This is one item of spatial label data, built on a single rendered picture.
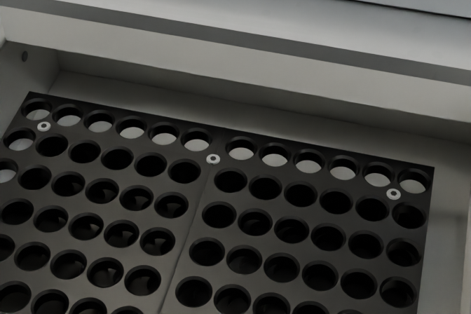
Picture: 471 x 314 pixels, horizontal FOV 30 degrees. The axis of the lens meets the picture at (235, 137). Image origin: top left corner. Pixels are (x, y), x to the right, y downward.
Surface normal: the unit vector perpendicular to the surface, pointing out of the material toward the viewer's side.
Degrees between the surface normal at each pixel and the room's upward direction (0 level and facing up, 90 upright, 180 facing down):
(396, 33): 0
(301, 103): 90
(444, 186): 0
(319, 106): 90
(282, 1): 0
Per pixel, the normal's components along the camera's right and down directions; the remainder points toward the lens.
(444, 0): -0.24, 0.70
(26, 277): 0.01, -0.69
